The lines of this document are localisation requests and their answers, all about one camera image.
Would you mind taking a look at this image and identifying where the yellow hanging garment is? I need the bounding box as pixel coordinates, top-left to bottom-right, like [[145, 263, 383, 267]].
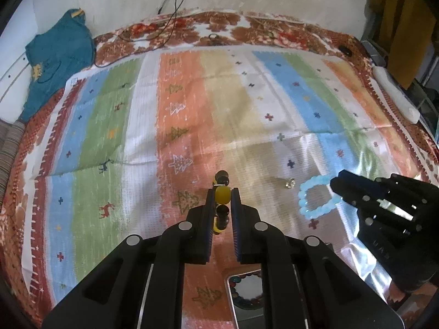
[[368, 0, 429, 90]]

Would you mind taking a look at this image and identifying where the yellow and black bead bracelet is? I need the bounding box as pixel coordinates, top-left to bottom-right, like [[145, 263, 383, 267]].
[[212, 169, 231, 236]]

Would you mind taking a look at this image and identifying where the light blue bead bracelet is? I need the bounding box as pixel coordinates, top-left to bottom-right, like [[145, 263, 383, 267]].
[[298, 175, 340, 219]]

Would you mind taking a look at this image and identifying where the brown floral bed sheet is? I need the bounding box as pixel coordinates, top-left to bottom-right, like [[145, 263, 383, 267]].
[[0, 10, 439, 329]]

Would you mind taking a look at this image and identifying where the striped grey pillow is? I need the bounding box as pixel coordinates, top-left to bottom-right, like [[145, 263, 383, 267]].
[[0, 120, 27, 179]]

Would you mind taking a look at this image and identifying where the red bead bracelet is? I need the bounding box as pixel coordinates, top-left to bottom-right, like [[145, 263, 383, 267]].
[[229, 274, 263, 311]]

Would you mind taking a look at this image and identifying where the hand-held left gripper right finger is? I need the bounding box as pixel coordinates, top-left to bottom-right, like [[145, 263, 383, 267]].
[[230, 188, 405, 329]]

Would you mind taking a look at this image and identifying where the colourful striped mat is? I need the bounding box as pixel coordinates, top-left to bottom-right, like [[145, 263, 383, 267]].
[[21, 46, 426, 329]]

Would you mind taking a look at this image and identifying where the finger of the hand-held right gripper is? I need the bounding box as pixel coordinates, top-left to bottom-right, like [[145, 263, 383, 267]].
[[330, 169, 439, 222], [343, 195, 424, 249]]

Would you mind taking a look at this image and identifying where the teal garment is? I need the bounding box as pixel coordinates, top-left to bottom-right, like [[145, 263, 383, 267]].
[[21, 8, 96, 122]]

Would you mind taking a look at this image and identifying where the silver metal tin box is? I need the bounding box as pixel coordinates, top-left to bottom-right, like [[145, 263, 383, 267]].
[[224, 270, 269, 329]]

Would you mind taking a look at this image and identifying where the white oblong power strip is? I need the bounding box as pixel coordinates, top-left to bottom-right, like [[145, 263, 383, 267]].
[[372, 66, 422, 124]]

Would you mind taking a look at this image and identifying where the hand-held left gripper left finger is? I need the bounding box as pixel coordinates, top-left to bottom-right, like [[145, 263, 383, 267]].
[[41, 188, 215, 329]]

